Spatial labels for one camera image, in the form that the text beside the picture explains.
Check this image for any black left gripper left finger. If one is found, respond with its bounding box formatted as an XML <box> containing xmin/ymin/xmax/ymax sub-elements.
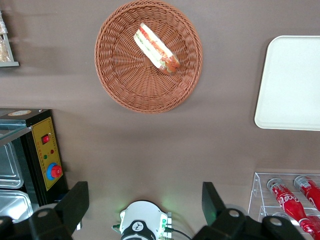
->
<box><xmin>0</xmin><ymin>181</ymin><xmax>90</xmax><ymax>240</ymax></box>

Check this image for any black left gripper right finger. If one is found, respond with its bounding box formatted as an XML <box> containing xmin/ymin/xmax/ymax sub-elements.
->
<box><xmin>191</xmin><ymin>181</ymin><xmax>309</xmax><ymax>240</ymax></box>

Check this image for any triangle sandwich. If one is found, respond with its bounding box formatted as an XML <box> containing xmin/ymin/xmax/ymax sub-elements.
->
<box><xmin>133</xmin><ymin>22</ymin><xmax>181</xmax><ymax>77</ymax></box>

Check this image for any round brown wicker basket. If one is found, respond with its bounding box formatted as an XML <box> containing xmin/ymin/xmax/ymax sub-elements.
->
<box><xmin>94</xmin><ymin>0</ymin><xmax>204</xmax><ymax>115</ymax></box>

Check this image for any beige plastic tray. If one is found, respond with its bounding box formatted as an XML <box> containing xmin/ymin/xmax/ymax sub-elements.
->
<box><xmin>254</xmin><ymin>35</ymin><xmax>320</xmax><ymax>132</ymax></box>

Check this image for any grey snack tray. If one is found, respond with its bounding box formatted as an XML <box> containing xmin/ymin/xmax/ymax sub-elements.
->
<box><xmin>0</xmin><ymin>11</ymin><xmax>20</xmax><ymax>68</ymax></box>

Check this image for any clear acrylic bottle rack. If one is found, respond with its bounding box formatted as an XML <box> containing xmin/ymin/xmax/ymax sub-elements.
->
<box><xmin>247</xmin><ymin>171</ymin><xmax>320</xmax><ymax>227</ymax></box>

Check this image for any steel warmer pan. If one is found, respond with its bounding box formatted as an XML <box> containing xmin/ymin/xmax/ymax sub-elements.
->
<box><xmin>0</xmin><ymin>142</ymin><xmax>25</xmax><ymax>190</ymax></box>
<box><xmin>0</xmin><ymin>189</ymin><xmax>35</xmax><ymax>223</ymax></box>

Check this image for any black food warmer machine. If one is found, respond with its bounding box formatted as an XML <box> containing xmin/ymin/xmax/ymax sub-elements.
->
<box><xmin>0</xmin><ymin>107</ymin><xmax>70</xmax><ymax>223</ymax></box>

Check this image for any red cola bottle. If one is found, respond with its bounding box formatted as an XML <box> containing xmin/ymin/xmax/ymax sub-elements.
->
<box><xmin>266</xmin><ymin>177</ymin><xmax>317</xmax><ymax>240</ymax></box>
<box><xmin>293</xmin><ymin>175</ymin><xmax>320</xmax><ymax>212</ymax></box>

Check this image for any glass warmer cover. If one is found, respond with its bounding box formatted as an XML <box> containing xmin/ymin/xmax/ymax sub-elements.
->
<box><xmin>0</xmin><ymin>119</ymin><xmax>32</xmax><ymax>147</ymax></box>

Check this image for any red knob with blue ring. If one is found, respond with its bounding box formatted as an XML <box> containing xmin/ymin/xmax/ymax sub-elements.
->
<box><xmin>46</xmin><ymin>162</ymin><xmax>63</xmax><ymax>181</ymax></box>

